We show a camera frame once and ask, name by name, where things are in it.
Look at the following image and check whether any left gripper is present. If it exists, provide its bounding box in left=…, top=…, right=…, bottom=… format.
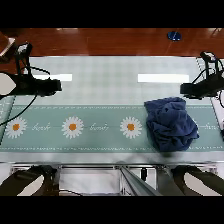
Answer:
left=32, top=77, right=63, bottom=98

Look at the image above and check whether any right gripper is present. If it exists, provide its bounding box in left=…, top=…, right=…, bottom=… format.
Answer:
left=179, top=79, right=217, bottom=100

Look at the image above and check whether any blue shirt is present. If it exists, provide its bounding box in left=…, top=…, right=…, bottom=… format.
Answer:
left=143, top=96, right=201, bottom=153

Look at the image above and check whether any blue round disc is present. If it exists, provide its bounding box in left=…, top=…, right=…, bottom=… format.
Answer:
left=166, top=30, right=183, bottom=42

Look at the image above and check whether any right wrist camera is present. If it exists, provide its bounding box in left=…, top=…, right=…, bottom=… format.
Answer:
left=198, top=50, right=224, bottom=84

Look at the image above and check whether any black cable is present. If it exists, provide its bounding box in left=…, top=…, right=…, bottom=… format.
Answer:
left=0, top=93, right=39, bottom=128

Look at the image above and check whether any silver frame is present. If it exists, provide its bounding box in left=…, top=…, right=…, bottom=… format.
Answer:
left=0, top=161, right=224, bottom=197

